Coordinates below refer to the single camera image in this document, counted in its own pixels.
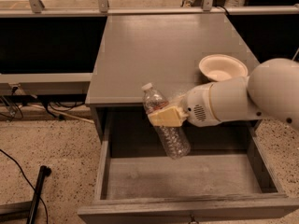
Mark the grey low shelf beam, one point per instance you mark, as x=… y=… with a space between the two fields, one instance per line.
x=45 y=84

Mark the clear plastic water bottle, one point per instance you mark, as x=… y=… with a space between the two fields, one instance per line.
x=173 y=139

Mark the grey open top drawer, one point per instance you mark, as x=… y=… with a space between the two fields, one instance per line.
x=225 y=177

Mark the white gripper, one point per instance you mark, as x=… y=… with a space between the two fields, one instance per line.
x=196 y=106

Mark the white paper bowl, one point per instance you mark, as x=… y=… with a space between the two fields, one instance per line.
x=219 y=67

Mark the grey wooden cabinet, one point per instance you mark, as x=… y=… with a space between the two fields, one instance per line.
x=164 y=50

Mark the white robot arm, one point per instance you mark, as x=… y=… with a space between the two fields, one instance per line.
x=270 y=91

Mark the black metal stand leg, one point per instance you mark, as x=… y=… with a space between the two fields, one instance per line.
x=27 y=210

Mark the grey metal railing frame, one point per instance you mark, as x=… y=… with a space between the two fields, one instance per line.
x=124 y=3

